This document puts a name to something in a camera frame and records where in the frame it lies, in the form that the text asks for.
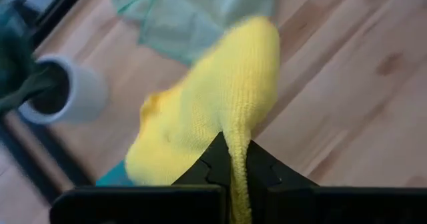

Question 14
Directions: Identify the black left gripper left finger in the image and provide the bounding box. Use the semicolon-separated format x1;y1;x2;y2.
49;132;232;224

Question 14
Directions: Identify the black aluminium table frame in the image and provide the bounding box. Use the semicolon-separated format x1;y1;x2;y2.
0;0;94;205

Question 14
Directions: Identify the yellow microfiber towel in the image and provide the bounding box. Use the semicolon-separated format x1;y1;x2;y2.
125;15;281;224

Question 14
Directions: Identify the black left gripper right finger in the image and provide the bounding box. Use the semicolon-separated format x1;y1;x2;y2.
246;139;427;224

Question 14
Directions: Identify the teal microfiber towel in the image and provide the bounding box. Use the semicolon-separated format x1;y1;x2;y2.
95;160;134;187

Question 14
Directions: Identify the pale green microfiber towel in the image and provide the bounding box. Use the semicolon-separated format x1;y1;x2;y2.
106;0;278;67

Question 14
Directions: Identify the snake plant in white pot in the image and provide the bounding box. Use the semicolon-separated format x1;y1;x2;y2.
0;3;109;125

